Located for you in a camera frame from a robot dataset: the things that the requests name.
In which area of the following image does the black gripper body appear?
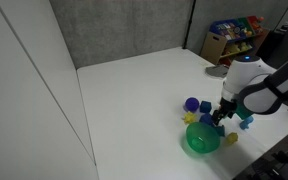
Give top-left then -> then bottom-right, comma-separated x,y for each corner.
216,97 -> 237,120

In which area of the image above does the teal green animal toy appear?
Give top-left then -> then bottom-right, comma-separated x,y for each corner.
214,124 -> 226,137

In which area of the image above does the green translucent plastic bowl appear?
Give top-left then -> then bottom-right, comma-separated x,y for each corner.
185,121 -> 222,155

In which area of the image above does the royal blue cube toy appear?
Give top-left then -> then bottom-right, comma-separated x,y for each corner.
199,113 -> 214,126

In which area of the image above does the dark blue cube toy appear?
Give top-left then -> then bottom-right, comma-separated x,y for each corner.
199,100 -> 213,114

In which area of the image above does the yellow duck toy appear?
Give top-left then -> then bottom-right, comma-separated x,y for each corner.
225,132 -> 239,145

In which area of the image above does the light blue turtle toy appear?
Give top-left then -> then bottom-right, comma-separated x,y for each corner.
239,115 -> 255,130

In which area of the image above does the yellow spiky star toy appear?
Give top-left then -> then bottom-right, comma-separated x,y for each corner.
182,111 -> 198,126

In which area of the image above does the purple ball toy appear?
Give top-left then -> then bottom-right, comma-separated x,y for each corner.
183,96 -> 200,113

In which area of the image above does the grey metal mounting plate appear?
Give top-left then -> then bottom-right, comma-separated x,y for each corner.
205,64 -> 231,79

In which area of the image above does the wooden toy shelf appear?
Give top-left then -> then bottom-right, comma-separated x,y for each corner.
200,15 -> 272,68

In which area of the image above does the black cart surface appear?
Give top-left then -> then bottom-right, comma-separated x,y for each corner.
232,124 -> 288,180

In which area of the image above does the blue storage bin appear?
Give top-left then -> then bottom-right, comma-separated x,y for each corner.
209,20 -> 243,42

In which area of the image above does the red storage bin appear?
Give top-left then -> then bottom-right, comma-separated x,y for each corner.
246,15 -> 262,28

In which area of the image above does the black tripod pole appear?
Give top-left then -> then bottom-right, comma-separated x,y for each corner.
182,0 -> 197,50

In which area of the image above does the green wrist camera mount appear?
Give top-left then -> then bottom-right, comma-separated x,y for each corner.
235,103 -> 254,120

